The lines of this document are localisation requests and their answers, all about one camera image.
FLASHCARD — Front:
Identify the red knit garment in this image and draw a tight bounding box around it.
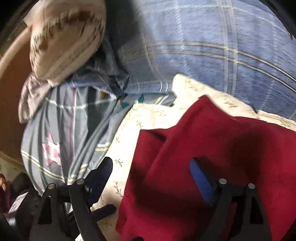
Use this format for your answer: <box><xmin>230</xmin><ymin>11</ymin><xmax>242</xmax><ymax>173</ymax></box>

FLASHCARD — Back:
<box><xmin>116</xmin><ymin>96</ymin><xmax>295</xmax><ymax>240</ymax></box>

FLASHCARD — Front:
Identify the grey star-print bedsheet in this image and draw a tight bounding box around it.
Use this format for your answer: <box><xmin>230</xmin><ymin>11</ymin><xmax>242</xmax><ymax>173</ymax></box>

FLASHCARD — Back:
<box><xmin>21</xmin><ymin>40</ymin><xmax>176</xmax><ymax>194</ymax></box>

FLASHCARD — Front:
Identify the grey crumpled cloth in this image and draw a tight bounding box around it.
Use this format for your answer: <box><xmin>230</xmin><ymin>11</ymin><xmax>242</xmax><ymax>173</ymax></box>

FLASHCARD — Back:
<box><xmin>18</xmin><ymin>73</ymin><xmax>60</xmax><ymax>124</ymax></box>

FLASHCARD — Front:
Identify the cream leaf-print quilt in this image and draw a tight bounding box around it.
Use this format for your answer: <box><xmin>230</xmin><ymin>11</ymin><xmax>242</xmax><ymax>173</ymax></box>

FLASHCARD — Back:
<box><xmin>93</xmin><ymin>74</ymin><xmax>295</xmax><ymax>240</ymax></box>

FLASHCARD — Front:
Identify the brown padded headboard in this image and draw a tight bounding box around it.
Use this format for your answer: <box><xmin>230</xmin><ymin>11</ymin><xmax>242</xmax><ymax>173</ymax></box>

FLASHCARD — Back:
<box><xmin>1</xmin><ymin>27</ymin><xmax>32</xmax><ymax>163</ymax></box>

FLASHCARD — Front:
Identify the blue plaid pillow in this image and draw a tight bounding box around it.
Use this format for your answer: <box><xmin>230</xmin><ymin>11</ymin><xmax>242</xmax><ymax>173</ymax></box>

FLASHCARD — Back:
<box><xmin>106</xmin><ymin>1</ymin><xmax>295</xmax><ymax>120</ymax></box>

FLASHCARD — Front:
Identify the beige striped floral pillow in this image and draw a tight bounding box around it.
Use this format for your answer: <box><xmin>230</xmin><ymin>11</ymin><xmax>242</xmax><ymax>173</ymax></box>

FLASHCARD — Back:
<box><xmin>30</xmin><ymin>1</ymin><xmax>106</xmax><ymax>83</ymax></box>

